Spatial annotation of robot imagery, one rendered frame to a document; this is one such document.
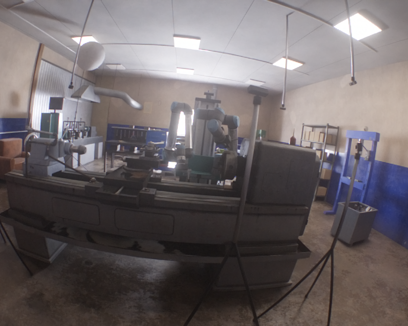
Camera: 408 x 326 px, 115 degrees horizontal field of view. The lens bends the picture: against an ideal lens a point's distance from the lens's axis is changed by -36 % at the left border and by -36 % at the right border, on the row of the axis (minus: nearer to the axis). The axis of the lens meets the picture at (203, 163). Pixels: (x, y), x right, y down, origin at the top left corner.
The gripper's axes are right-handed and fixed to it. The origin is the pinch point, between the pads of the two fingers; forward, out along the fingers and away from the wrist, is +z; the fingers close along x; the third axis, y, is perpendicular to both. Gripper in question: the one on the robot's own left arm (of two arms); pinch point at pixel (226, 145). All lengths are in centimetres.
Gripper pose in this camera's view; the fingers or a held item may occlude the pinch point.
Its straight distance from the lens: 179.6
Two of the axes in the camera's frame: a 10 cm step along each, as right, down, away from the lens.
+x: 9.0, -1.3, -4.2
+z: 4.3, 4.1, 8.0
